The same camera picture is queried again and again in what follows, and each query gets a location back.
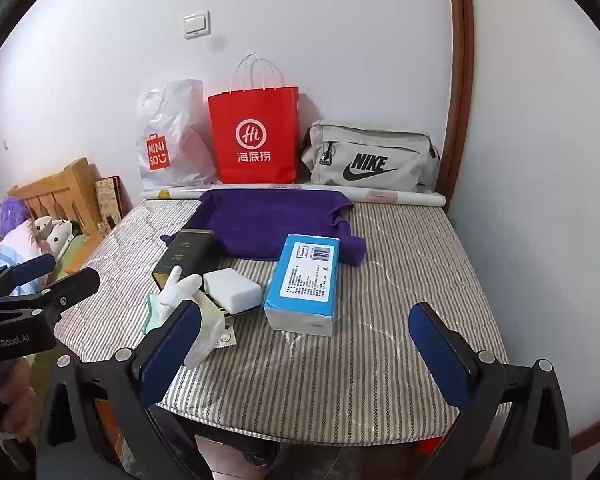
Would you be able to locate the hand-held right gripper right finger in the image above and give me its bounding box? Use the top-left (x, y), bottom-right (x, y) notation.
top-left (408, 301), bottom-right (574, 480)

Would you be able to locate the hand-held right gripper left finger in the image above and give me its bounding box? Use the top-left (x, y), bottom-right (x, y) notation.
top-left (37, 300), bottom-right (216, 480)

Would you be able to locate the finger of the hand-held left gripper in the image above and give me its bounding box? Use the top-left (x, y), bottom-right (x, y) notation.
top-left (0, 253), bottom-right (57, 299)
top-left (0, 266), bottom-right (102, 317)

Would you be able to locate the white foam block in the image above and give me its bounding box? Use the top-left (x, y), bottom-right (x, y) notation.
top-left (202, 268), bottom-right (263, 315)

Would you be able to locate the dark green box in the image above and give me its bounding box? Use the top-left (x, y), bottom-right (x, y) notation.
top-left (151, 229), bottom-right (217, 301)

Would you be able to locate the purple cloth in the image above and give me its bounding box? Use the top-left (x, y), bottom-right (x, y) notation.
top-left (161, 187), bottom-right (368, 267)

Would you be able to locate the person's left hand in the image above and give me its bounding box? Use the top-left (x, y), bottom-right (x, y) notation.
top-left (0, 359), bottom-right (37, 442)

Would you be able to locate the blue striped pillow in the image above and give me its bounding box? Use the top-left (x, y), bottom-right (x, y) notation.
top-left (0, 220), bottom-right (48, 293)

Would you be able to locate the green bed sheet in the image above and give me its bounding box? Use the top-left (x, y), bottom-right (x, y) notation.
top-left (50, 235), bottom-right (106, 277)

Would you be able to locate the white plush toy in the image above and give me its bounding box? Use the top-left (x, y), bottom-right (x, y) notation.
top-left (30, 215), bottom-right (76, 261)

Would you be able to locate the purple plush toy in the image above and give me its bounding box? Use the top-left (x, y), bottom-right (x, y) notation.
top-left (0, 197), bottom-right (31, 236)

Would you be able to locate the wooden headboard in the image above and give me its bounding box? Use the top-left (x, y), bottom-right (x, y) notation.
top-left (7, 157), bottom-right (131, 261)

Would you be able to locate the patterned brown book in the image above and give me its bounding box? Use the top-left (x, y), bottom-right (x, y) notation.
top-left (95, 175), bottom-right (127, 231)

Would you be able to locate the brown baseboard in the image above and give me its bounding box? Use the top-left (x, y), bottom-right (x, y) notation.
top-left (502, 402), bottom-right (600, 461)

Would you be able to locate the blue tissue pack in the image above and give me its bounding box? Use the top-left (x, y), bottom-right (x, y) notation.
top-left (263, 234), bottom-right (342, 337)

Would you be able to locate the rolled white poster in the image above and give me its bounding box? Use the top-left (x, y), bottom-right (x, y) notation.
top-left (140, 182), bottom-right (447, 208)

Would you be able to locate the white plastic shopping bag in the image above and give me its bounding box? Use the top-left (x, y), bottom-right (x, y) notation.
top-left (136, 79), bottom-right (221, 192)

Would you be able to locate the grey waist bag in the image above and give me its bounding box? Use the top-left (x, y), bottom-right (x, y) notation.
top-left (300, 120), bottom-right (441, 193)

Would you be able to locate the red paper bag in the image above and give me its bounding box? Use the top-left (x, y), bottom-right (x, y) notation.
top-left (207, 52), bottom-right (301, 185)

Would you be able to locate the brown wooden door frame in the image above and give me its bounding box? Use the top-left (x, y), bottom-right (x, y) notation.
top-left (446, 0), bottom-right (477, 197)

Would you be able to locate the white wall switch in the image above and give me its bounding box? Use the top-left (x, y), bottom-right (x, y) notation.
top-left (183, 11), bottom-right (212, 40)

